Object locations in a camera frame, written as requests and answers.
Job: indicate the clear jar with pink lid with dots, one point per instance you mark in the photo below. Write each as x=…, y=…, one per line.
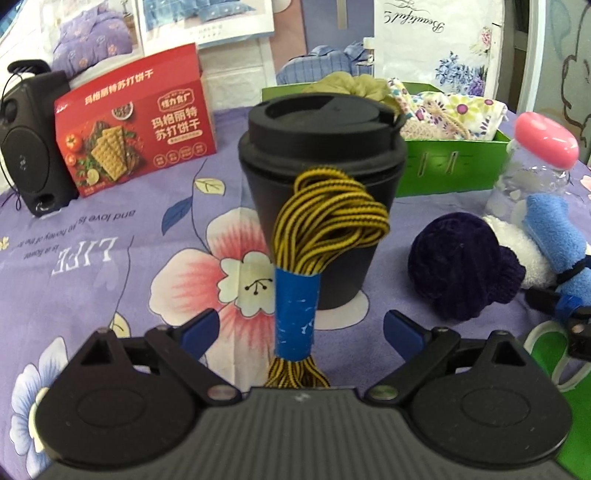
x=540, y=152

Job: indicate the red cracker box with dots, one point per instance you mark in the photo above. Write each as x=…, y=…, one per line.
x=134, y=124

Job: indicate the green cardboard box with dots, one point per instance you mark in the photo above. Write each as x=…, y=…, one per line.
x=443, y=170

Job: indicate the blue bedding picture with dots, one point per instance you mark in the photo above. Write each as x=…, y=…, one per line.
x=207, y=18

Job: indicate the white plush cloth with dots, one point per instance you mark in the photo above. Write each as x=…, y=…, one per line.
x=517, y=249

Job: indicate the olive green mesh bath pouf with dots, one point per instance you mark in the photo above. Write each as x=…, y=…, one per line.
x=351, y=87

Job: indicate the purple floral bedsheet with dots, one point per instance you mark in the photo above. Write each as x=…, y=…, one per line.
x=115, y=277

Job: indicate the white floral packaging sheet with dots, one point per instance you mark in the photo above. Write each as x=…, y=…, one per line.
x=438, y=41

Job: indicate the floral print cloth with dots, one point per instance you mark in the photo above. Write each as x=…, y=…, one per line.
x=452, y=113

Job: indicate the black speaker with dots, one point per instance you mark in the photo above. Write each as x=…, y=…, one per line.
x=32, y=143

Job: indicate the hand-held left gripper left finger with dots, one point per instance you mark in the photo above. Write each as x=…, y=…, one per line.
x=199, y=331

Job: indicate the blue fuzzy cloth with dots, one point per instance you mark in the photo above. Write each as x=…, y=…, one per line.
x=554, y=230

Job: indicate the black cup with lid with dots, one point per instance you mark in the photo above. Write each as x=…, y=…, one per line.
x=323, y=147

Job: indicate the dark purple knitted cloth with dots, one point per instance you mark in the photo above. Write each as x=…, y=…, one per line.
x=457, y=263

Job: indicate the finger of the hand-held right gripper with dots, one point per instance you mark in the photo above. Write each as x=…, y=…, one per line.
x=565, y=305
x=575, y=268

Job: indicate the frosted glass door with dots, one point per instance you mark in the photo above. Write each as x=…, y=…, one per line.
x=563, y=60

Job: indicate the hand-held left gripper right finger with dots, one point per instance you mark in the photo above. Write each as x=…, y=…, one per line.
x=406, y=333

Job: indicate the plaid bedding picture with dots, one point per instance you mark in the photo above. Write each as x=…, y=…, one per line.
x=318, y=41

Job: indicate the purple bedding picture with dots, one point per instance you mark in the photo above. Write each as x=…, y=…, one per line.
x=92, y=37

